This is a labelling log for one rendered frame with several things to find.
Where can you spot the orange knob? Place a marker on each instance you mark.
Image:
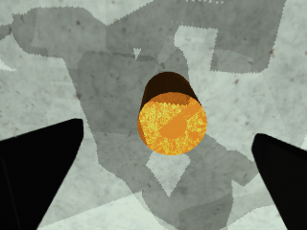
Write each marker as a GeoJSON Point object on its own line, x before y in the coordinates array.
{"type": "Point", "coordinates": [171, 120]}

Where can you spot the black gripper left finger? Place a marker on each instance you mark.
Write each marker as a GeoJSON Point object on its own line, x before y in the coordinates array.
{"type": "Point", "coordinates": [33, 166]}

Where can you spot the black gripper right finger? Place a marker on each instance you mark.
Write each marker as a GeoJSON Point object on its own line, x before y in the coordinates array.
{"type": "Point", "coordinates": [283, 168]}

